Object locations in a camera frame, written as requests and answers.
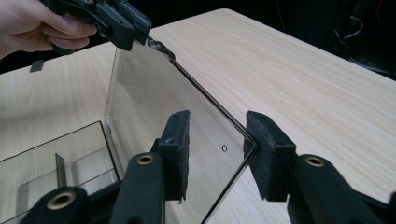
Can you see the dark tape piece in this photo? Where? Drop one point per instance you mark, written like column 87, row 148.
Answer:
column 37, row 66

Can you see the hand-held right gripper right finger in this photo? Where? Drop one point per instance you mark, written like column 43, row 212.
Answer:
column 289, row 174

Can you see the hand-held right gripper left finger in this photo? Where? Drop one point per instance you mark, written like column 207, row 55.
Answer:
column 155, row 174

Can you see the clear plastic compartment box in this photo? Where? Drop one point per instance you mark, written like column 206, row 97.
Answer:
column 162, row 102

